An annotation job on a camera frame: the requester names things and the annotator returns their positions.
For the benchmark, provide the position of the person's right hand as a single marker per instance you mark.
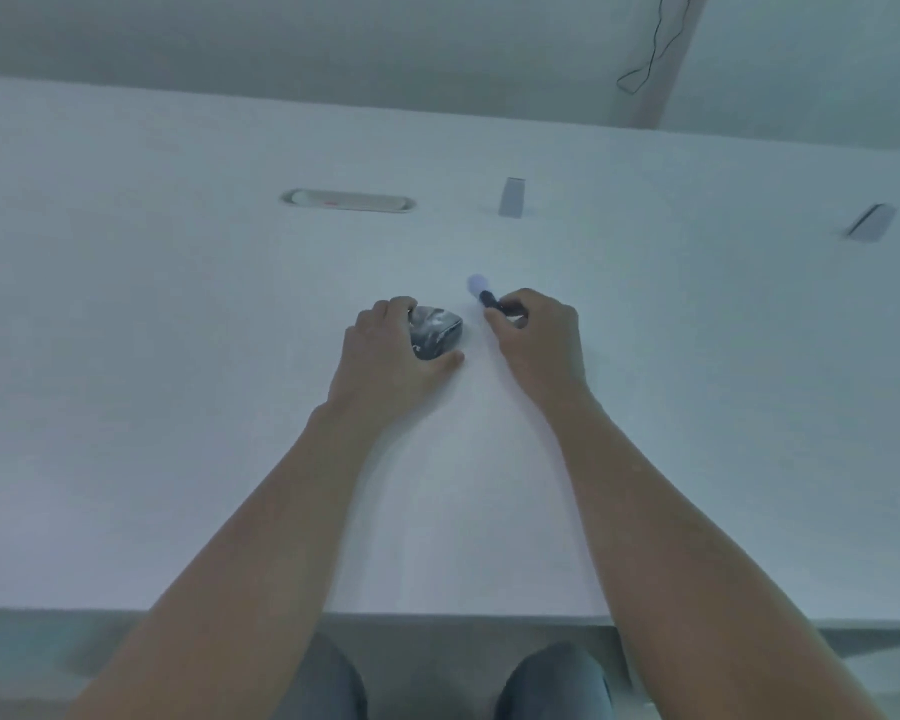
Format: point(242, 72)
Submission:
point(544, 352)

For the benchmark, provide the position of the person's left hand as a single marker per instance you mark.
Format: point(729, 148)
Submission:
point(379, 367)

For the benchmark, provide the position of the person's left thumb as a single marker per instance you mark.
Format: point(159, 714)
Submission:
point(442, 362)

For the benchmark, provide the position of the person's right thumb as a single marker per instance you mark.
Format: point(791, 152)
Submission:
point(497, 327)

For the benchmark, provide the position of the shiny black computer mouse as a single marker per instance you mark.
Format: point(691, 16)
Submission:
point(436, 333)

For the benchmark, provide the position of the black pen with pale cap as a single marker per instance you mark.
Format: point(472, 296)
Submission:
point(484, 293)

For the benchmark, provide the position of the person's right forearm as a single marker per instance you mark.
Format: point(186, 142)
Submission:
point(690, 562)

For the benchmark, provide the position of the person's left forearm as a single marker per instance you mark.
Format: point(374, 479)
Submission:
point(247, 562)

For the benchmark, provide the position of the person's left leg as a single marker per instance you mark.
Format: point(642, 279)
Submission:
point(334, 682)

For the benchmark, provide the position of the person's leg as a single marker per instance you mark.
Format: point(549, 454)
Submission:
point(555, 686)
point(334, 682)

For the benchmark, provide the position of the person's right leg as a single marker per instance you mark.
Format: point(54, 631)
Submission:
point(555, 686)

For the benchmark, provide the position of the grey metal bracket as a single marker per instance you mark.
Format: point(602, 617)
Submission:
point(511, 197)
point(870, 222)

